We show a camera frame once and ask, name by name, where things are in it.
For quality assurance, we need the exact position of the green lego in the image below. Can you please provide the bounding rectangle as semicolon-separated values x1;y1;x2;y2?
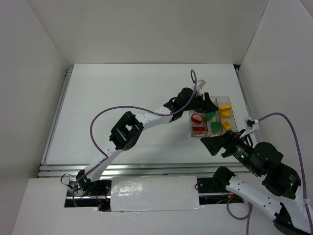
205;111;216;121
210;121;222;133

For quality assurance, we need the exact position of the red flower lego piece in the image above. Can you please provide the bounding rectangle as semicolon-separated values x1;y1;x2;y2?
191;113;203;124

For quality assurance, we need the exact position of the yellow oval lego piece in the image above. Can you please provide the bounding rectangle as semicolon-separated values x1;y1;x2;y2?
219;105;231;118

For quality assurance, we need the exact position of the red lego brick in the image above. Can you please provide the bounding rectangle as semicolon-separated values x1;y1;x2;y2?
193;126;206;132

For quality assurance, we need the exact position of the yellow lego brick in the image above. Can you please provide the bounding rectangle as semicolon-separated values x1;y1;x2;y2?
222;120;232;131

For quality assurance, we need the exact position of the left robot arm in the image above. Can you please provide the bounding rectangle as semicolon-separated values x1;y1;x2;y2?
76;88;218;195

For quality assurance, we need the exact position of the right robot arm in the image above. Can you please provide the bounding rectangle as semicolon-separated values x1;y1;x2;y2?
201;131;313;235

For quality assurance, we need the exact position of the middle clear container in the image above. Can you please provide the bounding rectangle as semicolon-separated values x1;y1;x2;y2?
204;109;223;137

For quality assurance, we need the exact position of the right clear container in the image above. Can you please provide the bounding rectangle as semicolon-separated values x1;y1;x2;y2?
216;96;238;134

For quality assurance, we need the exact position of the white foil cover plate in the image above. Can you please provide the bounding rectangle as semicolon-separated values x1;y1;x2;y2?
110;176;200;212

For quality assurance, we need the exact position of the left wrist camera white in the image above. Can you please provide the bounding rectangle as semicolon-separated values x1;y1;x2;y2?
196;79;206;93

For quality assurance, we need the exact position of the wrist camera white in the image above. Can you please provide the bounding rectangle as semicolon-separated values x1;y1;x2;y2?
196;79;206;93
240;117;259;139

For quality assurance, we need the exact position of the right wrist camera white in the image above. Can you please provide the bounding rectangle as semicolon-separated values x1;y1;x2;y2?
240;117;259;139

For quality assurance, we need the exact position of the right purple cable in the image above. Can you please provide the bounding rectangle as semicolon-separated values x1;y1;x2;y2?
226;112;310;235

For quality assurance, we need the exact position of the purple cable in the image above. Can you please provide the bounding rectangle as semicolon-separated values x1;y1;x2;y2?
72;69;198;208
226;112;310;235

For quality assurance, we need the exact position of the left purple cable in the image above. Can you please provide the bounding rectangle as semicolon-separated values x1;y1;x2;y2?
72;69;198;208

